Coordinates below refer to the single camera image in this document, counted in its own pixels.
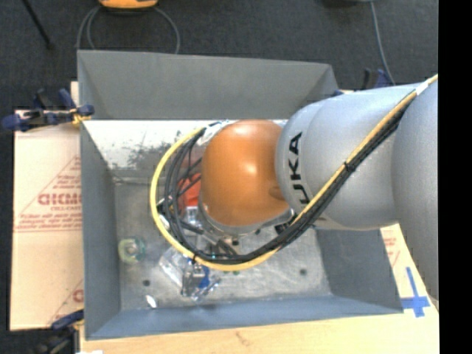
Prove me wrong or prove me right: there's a grey metal bin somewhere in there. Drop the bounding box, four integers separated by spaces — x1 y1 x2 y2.
76 49 405 341

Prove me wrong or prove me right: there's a pale green clear ring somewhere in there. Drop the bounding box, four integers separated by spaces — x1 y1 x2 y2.
117 235 148 265

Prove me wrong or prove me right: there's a red-orange plastic thing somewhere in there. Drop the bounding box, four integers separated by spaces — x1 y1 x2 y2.
176 173 203 214

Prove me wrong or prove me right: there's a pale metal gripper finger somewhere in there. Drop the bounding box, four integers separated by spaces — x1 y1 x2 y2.
192 263 206 295
181 265 194 296

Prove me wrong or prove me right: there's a clear plastic packet blue print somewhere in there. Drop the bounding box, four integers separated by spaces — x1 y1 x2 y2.
159 246 223 302

